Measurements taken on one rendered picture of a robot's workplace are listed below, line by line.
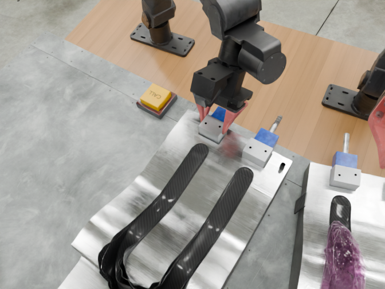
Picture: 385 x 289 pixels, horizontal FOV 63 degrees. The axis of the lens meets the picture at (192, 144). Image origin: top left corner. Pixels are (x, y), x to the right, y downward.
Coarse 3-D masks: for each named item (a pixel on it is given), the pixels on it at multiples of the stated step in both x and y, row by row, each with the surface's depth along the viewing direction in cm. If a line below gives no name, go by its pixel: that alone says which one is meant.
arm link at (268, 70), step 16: (208, 16) 53; (256, 16) 54; (224, 32) 54; (240, 32) 52; (256, 32) 52; (256, 48) 49; (272, 48) 49; (240, 64) 54; (256, 64) 51; (272, 64) 51; (272, 80) 53
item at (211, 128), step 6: (222, 108) 70; (216, 114) 70; (222, 114) 70; (204, 120) 68; (210, 120) 68; (216, 120) 67; (222, 120) 69; (204, 126) 67; (210, 126) 67; (216, 126) 67; (222, 126) 67; (204, 132) 68; (210, 132) 66; (216, 132) 66; (210, 138) 68; (216, 138) 67; (222, 138) 69
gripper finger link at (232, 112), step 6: (216, 102) 61; (222, 102) 60; (228, 102) 60; (246, 102) 65; (228, 108) 60; (234, 108) 60; (240, 108) 61; (228, 114) 61; (234, 114) 60; (228, 120) 62; (228, 126) 66; (222, 132) 66
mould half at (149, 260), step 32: (192, 128) 70; (160, 160) 68; (224, 160) 66; (288, 160) 65; (128, 192) 64; (192, 192) 64; (256, 192) 62; (96, 224) 57; (160, 224) 59; (192, 224) 60; (256, 224) 60; (96, 256) 55; (128, 256) 54; (160, 256) 54; (224, 256) 56; (64, 288) 60; (96, 288) 59; (192, 288) 51
